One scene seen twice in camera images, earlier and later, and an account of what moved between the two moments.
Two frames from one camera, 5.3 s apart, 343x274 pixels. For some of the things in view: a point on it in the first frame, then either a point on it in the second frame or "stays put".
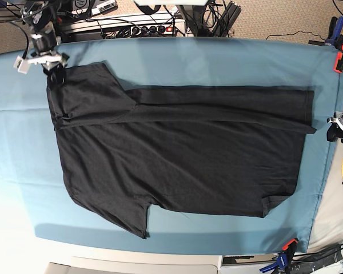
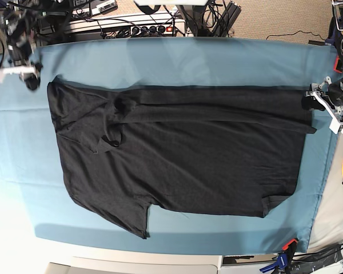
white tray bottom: [187, 264] stays put
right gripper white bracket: [56, 75] to [32, 83]
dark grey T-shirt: [227, 151] stays put
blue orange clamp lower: [284, 257] stays put
